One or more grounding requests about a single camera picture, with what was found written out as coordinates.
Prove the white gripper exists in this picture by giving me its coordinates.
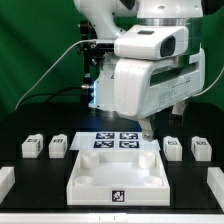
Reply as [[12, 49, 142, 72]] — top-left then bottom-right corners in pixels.
[[114, 49, 205, 140]]

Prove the white square tabletop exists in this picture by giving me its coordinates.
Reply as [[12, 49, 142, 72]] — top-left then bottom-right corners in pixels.
[[66, 150, 170, 206]]

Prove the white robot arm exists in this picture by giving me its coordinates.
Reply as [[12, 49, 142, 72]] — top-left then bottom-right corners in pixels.
[[73, 0, 224, 141]]

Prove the white right obstacle block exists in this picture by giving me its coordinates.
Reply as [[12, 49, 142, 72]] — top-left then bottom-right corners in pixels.
[[207, 167, 224, 211]]

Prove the white obstacle block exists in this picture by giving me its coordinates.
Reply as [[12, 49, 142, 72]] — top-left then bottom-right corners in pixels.
[[207, 167, 224, 211], [0, 167, 15, 204]]

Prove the white marker sheet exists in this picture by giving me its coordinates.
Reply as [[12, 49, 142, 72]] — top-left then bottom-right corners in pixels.
[[70, 132, 160, 150]]

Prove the white left obstacle block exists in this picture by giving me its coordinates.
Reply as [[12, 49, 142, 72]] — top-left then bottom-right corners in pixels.
[[0, 167, 15, 204]]

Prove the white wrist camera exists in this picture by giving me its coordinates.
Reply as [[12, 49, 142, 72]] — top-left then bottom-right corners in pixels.
[[114, 25, 189, 60]]

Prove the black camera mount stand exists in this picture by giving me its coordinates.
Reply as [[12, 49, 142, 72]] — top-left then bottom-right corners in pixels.
[[77, 20, 99, 85]]

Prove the white cable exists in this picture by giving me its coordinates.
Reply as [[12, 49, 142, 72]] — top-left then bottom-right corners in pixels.
[[14, 39, 98, 110]]

